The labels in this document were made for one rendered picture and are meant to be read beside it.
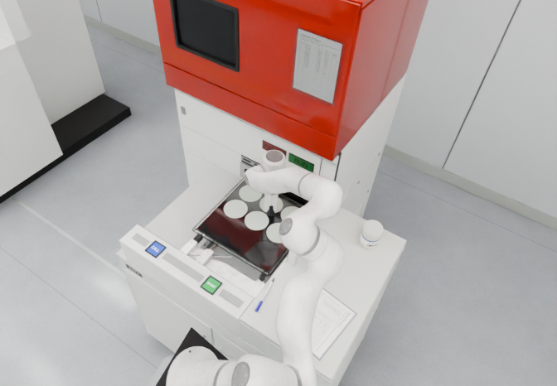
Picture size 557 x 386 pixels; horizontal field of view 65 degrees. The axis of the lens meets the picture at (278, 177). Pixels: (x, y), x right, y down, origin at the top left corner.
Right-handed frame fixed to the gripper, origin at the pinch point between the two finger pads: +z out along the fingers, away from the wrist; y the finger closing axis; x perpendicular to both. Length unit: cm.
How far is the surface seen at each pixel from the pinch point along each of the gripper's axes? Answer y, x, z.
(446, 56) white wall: -129, 104, -2
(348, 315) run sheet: 46, 28, -5
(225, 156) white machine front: -32.2, -22.6, 0.7
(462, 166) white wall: -109, 136, 73
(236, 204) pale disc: -4.7, -14.7, 2.1
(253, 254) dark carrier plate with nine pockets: 20.1, -6.0, 2.1
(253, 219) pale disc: 2.8, -7.1, 2.1
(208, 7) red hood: -28, -25, -72
